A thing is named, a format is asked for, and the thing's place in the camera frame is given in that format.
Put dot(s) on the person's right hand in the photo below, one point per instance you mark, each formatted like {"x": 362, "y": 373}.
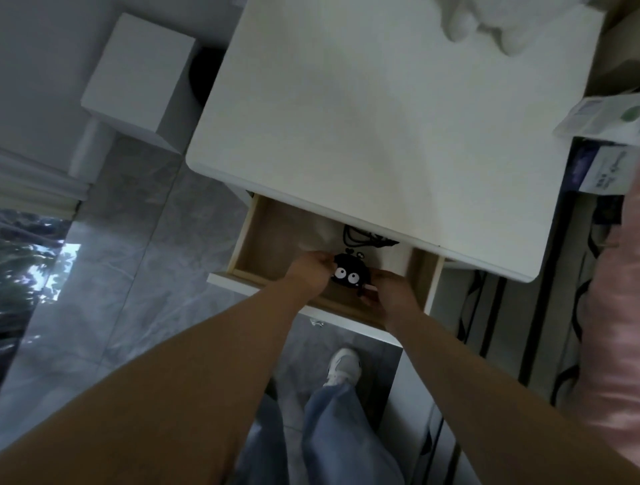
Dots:
{"x": 395, "y": 297}

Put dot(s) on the person's left hand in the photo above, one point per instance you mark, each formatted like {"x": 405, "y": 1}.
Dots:
{"x": 302, "y": 276}

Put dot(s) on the person's right fingers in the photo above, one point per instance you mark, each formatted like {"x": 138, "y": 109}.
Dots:
{"x": 374, "y": 285}

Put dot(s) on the person's left fingers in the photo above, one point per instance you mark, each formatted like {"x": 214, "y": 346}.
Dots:
{"x": 324, "y": 259}

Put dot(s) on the black pouch with cartoon eyes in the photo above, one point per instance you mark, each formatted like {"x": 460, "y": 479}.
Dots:
{"x": 350, "y": 275}

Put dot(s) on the person's left forearm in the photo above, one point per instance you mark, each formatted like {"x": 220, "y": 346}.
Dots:
{"x": 150, "y": 394}

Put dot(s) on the person's right forearm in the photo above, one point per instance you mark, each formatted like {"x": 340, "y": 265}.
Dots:
{"x": 490, "y": 399}

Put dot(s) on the wooden drawer with white front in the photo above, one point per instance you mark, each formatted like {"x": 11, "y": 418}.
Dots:
{"x": 272, "y": 240}

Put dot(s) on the small metal drawer knob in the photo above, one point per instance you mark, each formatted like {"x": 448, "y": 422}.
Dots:
{"x": 317, "y": 323}

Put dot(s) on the white sneaker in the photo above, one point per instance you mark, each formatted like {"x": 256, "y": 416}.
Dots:
{"x": 344, "y": 367}

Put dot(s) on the white nightstand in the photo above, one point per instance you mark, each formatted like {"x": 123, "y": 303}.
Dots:
{"x": 380, "y": 125}

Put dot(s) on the blue jeans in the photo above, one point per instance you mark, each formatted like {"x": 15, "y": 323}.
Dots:
{"x": 335, "y": 439}

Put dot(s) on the black and white patterned bedsheet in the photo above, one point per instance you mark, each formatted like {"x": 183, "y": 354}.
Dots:
{"x": 545, "y": 310}

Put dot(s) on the pink blanket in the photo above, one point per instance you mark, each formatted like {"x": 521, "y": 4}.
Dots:
{"x": 615, "y": 320}

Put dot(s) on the purple and white box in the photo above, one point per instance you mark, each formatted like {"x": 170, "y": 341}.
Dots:
{"x": 602, "y": 167}

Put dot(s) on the white cube box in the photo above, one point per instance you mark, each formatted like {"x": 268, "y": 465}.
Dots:
{"x": 137, "y": 80}

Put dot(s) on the white box with green dot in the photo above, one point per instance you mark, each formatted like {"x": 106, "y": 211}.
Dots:
{"x": 602, "y": 117}

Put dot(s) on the white plush toy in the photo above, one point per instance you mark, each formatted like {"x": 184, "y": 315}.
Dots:
{"x": 492, "y": 22}

